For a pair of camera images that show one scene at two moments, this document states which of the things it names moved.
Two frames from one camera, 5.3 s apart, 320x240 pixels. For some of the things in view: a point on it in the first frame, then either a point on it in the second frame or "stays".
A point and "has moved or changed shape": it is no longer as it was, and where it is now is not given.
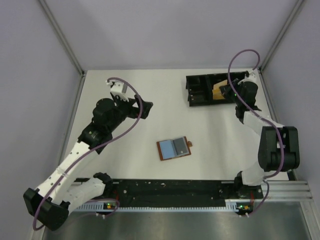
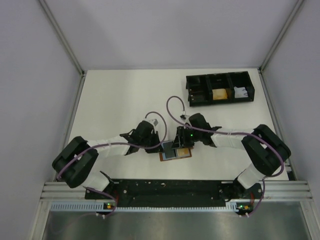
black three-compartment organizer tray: (199, 87) stays
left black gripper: (137, 107) → (154, 142)
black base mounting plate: (175, 192) stays
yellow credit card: (216, 92) has moved or changed shape
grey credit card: (180, 146) has moved or changed shape
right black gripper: (225, 90) → (182, 137)
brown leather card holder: (173, 148) has moved or changed shape
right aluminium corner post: (296, 7) stays
